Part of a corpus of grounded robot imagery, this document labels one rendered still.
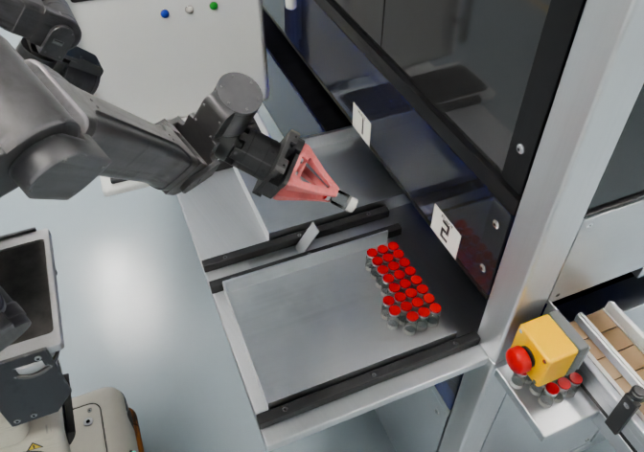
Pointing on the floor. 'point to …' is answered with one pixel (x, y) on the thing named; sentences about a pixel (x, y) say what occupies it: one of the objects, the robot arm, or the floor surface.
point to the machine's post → (558, 186)
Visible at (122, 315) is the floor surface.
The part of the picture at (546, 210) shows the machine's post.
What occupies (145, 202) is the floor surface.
